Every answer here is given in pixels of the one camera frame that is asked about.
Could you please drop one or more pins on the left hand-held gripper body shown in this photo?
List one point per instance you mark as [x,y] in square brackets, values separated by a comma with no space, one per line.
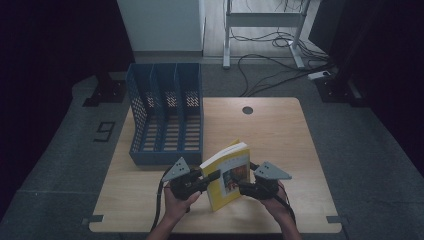
[183,188]

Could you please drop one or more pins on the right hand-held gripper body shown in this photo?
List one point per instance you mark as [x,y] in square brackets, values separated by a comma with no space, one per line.
[265,186]

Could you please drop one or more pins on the yellow book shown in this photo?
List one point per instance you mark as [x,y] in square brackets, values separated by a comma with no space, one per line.
[226,186]

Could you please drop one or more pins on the blue file rack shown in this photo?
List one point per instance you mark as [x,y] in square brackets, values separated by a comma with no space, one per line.
[165,156]

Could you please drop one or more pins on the person's left hand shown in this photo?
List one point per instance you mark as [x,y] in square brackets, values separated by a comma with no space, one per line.
[178,208]

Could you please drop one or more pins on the person's right hand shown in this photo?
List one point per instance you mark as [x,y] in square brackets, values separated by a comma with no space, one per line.
[275,205]

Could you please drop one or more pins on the dark round table grommet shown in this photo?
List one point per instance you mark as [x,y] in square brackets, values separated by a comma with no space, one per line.
[247,110]

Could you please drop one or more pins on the grey tape strip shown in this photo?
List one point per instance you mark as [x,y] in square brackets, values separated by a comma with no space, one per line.
[336,219]

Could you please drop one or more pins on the white power strip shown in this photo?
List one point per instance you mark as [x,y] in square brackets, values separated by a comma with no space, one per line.
[318,75]

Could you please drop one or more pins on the black stand base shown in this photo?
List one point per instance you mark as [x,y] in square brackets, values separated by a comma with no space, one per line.
[336,90]
[108,91]

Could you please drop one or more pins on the white cabinet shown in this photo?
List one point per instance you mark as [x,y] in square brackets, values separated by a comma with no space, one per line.
[160,23]

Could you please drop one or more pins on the dark curtain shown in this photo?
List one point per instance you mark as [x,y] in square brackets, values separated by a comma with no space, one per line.
[383,50]
[50,50]

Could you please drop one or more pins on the white metal desk frame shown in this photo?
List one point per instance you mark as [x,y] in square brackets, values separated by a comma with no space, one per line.
[263,19]

